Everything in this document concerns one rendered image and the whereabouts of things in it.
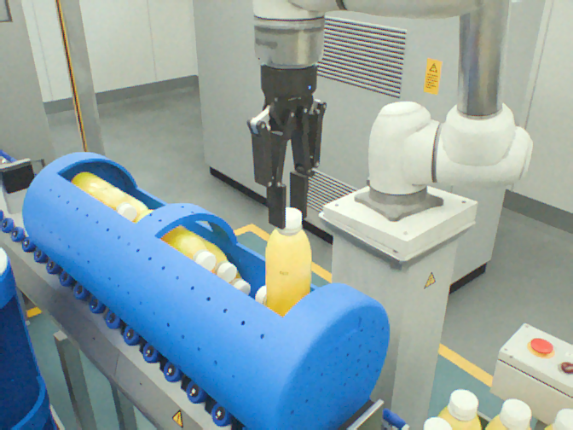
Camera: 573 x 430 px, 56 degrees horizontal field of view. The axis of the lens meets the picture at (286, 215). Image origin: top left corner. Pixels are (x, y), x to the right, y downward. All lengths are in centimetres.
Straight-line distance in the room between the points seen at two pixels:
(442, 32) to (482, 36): 120
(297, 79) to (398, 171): 75
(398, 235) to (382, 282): 17
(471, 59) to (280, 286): 68
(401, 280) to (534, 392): 55
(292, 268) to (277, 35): 34
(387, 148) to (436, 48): 112
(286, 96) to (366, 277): 89
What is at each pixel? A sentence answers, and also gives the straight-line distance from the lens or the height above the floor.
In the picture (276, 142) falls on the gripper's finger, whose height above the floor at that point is 147.
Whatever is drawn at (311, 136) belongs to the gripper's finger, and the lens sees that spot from 80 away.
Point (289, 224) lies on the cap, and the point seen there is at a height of 134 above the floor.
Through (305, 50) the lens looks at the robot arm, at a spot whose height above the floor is 160.
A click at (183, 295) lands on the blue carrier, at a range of 94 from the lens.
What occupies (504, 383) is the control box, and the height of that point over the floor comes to 104.
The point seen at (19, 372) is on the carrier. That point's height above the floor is 60.
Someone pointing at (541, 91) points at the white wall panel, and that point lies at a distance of 370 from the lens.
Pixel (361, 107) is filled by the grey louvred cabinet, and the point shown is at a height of 92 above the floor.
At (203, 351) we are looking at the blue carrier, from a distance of 90.
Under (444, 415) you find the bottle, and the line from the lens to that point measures 91.
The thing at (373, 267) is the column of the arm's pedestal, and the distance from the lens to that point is 149.
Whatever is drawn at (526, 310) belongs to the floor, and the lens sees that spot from 306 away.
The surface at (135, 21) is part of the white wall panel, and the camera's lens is 625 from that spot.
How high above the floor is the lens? 174
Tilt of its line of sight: 28 degrees down
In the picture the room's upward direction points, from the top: straight up
